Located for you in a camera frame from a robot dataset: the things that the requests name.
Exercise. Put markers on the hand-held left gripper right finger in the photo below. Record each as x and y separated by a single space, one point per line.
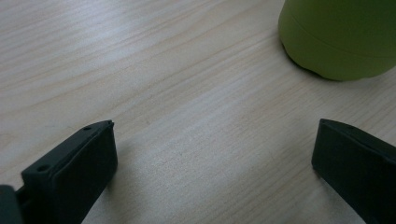
358 165

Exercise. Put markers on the green bottle with white cap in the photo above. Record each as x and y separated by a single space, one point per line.
339 34

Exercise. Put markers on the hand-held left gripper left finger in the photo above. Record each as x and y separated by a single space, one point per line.
71 168

